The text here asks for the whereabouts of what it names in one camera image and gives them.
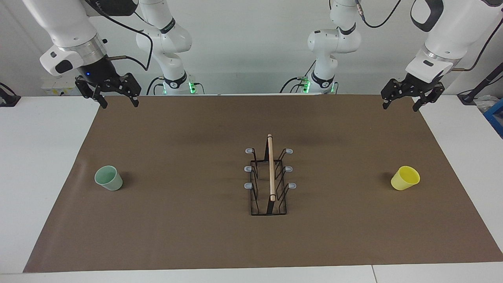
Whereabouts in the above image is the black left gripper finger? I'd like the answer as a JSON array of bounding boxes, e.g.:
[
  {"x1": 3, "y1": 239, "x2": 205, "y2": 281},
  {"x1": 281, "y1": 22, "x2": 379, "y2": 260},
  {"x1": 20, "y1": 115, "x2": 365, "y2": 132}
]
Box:
[
  {"x1": 412, "y1": 83, "x2": 445, "y2": 113},
  {"x1": 380, "y1": 78, "x2": 409, "y2": 110}
]

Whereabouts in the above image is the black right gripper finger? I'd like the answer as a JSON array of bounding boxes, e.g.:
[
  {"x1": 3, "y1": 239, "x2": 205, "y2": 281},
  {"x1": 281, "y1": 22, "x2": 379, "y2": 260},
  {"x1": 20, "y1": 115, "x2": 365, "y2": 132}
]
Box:
[
  {"x1": 119, "y1": 73, "x2": 142, "y2": 108},
  {"x1": 75, "y1": 77, "x2": 108, "y2": 110}
]

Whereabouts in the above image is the yellow plastic cup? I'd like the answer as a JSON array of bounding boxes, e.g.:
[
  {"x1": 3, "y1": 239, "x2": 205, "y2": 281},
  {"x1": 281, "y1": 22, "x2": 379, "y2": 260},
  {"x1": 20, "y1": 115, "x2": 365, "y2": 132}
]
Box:
[{"x1": 391, "y1": 165, "x2": 420, "y2": 191}]

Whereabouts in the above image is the pale green plastic cup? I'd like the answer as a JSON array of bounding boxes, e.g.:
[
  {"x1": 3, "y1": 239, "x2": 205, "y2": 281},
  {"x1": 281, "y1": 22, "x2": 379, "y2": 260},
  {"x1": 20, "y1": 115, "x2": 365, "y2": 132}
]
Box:
[{"x1": 94, "y1": 165, "x2": 123, "y2": 191}]

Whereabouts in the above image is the white power strip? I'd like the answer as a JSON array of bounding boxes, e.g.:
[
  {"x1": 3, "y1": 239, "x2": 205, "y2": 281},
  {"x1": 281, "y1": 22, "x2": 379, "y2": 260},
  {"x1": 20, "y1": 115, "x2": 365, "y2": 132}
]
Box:
[{"x1": 41, "y1": 77, "x2": 80, "y2": 96}]

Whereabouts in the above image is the black stand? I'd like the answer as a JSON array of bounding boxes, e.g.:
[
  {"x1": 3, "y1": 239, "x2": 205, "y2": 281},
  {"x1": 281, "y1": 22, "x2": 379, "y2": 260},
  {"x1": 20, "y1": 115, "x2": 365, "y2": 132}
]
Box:
[{"x1": 458, "y1": 61, "x2": 503, "y2": 105}]

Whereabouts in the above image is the clear plastic bag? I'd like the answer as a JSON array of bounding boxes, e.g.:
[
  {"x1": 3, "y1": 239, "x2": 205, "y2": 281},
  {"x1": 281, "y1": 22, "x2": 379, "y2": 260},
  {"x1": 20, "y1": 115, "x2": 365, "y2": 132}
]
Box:
[{"x1": 474, "y1": 94, "x2": 502, "y2": 114}]

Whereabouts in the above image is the blue box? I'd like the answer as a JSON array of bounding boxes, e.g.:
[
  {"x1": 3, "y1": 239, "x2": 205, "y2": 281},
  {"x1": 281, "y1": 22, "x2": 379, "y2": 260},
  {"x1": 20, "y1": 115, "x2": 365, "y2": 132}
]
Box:
[{"x1": 483, "y1": 98, "x2": 503, "y2": 138}]

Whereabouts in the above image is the brown table mat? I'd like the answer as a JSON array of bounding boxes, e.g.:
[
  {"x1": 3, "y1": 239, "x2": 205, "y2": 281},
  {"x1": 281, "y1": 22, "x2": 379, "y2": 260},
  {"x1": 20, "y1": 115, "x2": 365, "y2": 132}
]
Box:
[{"x1": 23, "y1": 94, "x2": 503, "y2": 273}]

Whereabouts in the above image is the black base cable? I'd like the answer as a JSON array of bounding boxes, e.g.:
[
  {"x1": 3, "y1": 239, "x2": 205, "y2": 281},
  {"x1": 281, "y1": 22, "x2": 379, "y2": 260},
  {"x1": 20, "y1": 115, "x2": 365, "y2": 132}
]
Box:
[
  {"x1": 146, "y1": 77, "x2": 165, "y2": 96},
  {"x1": 280, "y1": 59, "x2": 317, "y2": 94}
]

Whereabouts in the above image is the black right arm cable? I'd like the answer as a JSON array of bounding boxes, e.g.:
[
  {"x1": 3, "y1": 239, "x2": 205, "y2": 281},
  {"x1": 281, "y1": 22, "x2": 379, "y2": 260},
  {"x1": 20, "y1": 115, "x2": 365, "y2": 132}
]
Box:
[{"x1": 84, "y1": 0, "x2": 153, "y2": 72}]

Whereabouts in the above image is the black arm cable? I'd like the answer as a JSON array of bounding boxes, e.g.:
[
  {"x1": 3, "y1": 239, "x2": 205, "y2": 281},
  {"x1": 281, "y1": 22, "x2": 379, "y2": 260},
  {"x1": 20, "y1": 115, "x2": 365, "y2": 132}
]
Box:
[
  {"x1": 356, "y1": 0, "x2": 503, "y2": 72},
  {"x1": 84, "y1": 0, "x2": 153, "y2": 72}
]

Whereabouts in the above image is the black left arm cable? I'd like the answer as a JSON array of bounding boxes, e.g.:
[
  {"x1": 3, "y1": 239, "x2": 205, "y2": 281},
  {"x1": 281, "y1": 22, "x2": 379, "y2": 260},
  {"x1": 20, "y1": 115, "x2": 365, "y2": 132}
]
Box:
[{"x1": 356, "y1": 0, "x2": 503, "y2": 72}]

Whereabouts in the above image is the black wire cup rack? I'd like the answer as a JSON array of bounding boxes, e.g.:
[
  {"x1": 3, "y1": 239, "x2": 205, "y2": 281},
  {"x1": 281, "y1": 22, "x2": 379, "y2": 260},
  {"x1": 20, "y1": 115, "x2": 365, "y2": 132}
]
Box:
[{"x1": 244, "y1": 134, "x2": 297, "y2": 216}]

